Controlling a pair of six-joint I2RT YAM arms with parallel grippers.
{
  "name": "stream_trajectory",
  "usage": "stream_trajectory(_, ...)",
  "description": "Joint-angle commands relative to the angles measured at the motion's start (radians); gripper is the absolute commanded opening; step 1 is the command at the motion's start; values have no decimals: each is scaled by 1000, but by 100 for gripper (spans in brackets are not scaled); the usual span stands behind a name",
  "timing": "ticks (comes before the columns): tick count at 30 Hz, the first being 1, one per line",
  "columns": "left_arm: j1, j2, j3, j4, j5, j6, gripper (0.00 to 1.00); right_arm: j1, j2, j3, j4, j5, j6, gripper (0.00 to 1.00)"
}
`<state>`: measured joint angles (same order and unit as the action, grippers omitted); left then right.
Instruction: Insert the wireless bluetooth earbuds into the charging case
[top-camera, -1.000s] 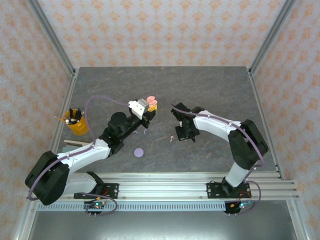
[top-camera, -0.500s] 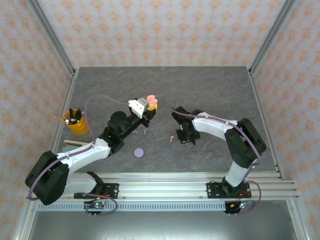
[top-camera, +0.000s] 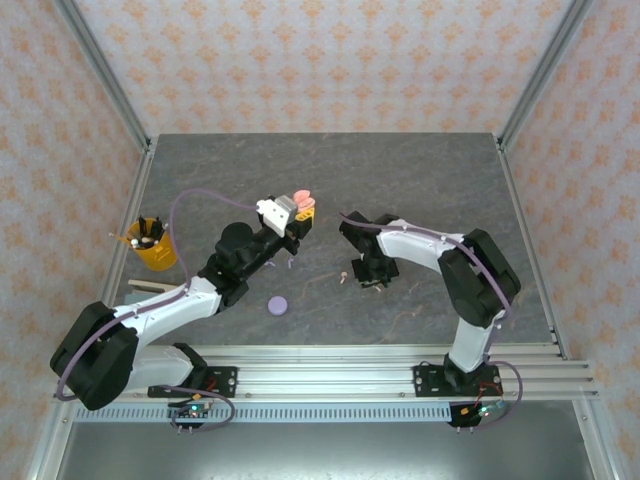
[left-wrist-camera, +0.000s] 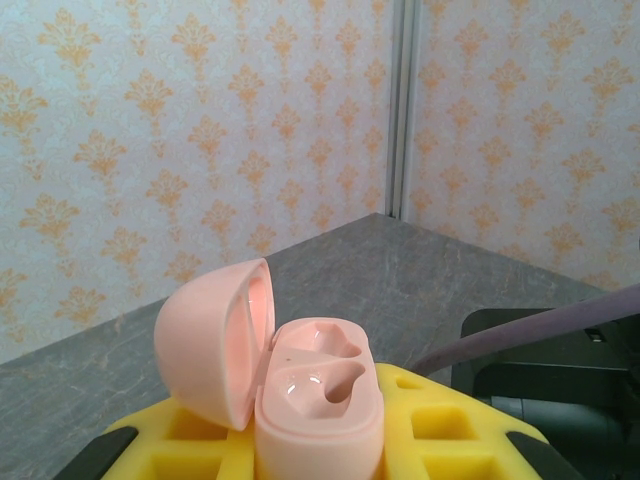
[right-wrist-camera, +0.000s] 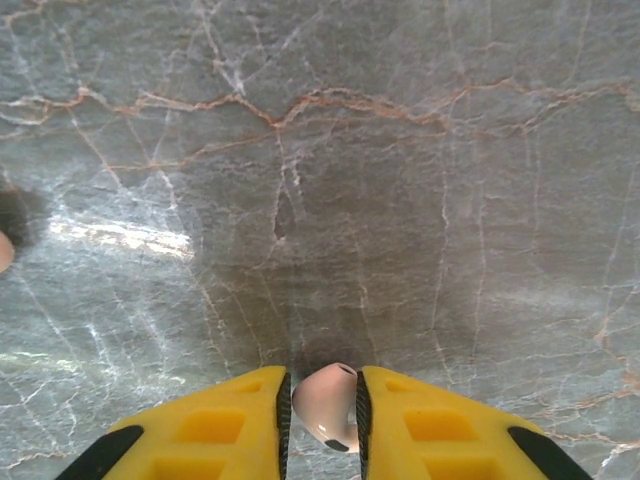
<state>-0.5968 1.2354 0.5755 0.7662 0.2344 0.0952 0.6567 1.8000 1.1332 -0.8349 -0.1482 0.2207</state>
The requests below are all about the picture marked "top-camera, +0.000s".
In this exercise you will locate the purple round charging case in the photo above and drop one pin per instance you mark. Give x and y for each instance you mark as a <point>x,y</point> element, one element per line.
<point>278,305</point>

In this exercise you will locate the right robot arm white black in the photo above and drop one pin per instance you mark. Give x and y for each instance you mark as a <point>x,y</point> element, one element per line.
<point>470,345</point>

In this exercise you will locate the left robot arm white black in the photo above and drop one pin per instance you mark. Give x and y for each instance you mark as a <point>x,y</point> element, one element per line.
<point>165,310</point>

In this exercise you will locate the black marker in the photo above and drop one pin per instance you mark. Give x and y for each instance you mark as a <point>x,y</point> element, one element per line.
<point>159,227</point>
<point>144,226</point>

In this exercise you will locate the yellow pen cup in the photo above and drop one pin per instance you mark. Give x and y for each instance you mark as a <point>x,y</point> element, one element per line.
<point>152,255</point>

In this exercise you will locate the aluminium mounting rails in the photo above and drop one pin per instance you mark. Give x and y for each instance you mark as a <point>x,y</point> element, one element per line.
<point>325,380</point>

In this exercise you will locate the teal and beige stapler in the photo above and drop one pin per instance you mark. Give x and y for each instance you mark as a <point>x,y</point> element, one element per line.
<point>147,285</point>

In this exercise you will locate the yellow pencil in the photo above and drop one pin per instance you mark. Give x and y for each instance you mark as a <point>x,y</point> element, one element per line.
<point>120,237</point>

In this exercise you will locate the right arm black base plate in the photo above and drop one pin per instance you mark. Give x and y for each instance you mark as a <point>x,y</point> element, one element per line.
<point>425,382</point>

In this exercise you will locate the aluminium table side rail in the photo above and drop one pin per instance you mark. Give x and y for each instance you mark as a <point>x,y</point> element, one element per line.
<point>132,200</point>
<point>520,200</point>

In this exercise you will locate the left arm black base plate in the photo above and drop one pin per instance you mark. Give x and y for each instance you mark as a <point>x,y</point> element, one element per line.
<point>225,380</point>

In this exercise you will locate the aluminium frame post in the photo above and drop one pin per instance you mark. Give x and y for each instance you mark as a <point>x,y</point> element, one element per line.
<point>542,75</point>
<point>106,75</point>

